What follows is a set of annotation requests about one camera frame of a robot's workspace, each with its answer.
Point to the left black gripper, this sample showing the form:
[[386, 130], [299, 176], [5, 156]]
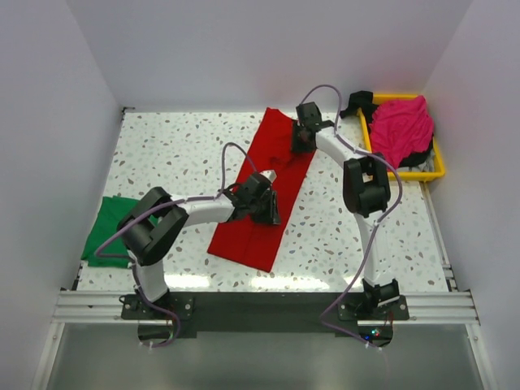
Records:
[[270, 197]]

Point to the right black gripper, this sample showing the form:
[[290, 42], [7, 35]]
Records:
[[296, 146]]

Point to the red t shirt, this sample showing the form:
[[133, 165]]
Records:
[[256, 244]]

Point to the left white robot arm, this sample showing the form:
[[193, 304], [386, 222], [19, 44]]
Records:
[[150, 229]]

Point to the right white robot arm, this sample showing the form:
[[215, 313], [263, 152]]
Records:
[[366, 194]]

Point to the black t shirt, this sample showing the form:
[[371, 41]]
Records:
[[361, 100]]

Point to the pink t shirt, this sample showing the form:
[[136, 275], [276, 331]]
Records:
[[402, 131]]

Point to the grey cloth in bin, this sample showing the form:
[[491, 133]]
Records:
[[429, 164]]

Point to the yellow plastic bin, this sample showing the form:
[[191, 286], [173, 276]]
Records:
[[406, 174]]

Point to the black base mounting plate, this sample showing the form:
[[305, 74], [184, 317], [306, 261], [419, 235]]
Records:
[[185, 314]]

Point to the folded green t shirt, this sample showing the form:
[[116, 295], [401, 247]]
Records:
[[111, 212]]

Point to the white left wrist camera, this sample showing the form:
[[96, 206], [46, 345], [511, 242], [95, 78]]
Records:
[[269, 175]]

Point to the aluminium rail frame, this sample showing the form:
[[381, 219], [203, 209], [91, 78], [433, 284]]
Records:
[[428, 285]]

